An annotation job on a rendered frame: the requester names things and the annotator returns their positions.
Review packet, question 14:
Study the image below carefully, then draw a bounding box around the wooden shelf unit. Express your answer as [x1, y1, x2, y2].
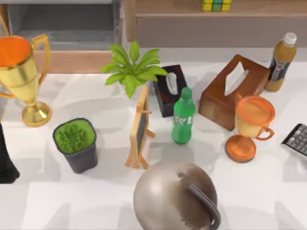
[124, 0, 307, 48]

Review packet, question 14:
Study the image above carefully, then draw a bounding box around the round metal kettle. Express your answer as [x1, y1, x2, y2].
[133, 160, 222, 230]

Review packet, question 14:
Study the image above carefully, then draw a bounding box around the brown wooden tissue box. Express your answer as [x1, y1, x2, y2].
[198, 54, 271, 131]

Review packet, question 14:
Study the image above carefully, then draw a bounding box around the yellow drink bottle white cap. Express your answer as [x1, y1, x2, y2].
[264, 32, 298, 92]

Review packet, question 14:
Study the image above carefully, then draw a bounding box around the orange and cream trophy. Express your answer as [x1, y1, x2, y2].
[225, 94, 276, 163]

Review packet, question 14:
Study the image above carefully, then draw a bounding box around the wooden framed blackboard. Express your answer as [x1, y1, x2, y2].
[125, 86, 156, 170]

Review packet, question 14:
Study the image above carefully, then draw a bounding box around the large gold trophy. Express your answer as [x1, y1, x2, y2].
[0, 34, 53, 127]

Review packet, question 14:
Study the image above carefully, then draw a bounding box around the pale wooden drawer front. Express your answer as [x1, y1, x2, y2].
[30, 49, 115, 74]

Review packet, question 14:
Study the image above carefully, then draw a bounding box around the black tissue box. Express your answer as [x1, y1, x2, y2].
[153, 64, 188, 118]

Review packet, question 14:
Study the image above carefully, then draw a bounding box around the black keyboard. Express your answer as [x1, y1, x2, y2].
[281, 123, 307, 157]

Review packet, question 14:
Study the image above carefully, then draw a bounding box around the yellow and green cube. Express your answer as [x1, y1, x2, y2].
[201, 0, 232, 12]

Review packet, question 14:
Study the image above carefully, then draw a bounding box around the leafy green plant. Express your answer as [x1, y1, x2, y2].
[100, 41, 169, 99]

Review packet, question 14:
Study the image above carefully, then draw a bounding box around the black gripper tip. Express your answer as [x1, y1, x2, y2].
[0, 122, 20, 184]

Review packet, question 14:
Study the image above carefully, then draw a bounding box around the green bottle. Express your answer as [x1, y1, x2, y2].
[171, 87, 197, 145]

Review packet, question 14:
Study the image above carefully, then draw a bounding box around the dark pot with green plant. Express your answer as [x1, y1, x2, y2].
[52, 118, 99, 174]

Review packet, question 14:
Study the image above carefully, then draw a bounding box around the grey pierced drawer inside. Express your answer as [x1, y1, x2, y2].
[6, 0, 123, 51]

